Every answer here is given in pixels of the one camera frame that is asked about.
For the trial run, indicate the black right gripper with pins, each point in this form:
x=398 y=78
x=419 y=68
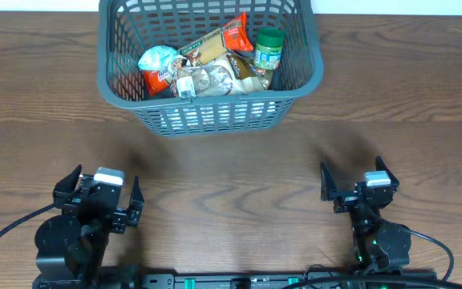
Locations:
x=346 y=200

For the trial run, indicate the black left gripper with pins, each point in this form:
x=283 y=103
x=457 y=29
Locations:
x=78 y=200

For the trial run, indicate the gold foil herb snack bag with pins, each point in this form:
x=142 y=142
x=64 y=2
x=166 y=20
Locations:
x=256 y=79

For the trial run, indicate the mint green snack packet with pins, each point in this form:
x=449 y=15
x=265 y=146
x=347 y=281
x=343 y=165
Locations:
x=157 y=58

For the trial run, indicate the green lid jar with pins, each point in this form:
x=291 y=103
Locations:
x=268 y=49

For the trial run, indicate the dried mushroom clear bag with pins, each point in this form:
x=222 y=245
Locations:
x=221 y=77

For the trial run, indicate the red and gold pasta packet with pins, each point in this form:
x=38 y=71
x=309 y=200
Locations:
x=230 y=37

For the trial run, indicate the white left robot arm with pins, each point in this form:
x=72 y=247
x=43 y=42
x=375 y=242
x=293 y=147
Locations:
x=71 y=245

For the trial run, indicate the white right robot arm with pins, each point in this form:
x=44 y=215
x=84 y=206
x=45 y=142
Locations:
x=378 y=245

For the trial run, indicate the grey plastic lattice basket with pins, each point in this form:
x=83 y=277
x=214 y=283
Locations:
x=128 y=28

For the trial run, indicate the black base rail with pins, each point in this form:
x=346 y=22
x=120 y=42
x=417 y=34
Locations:
x=251 y=280

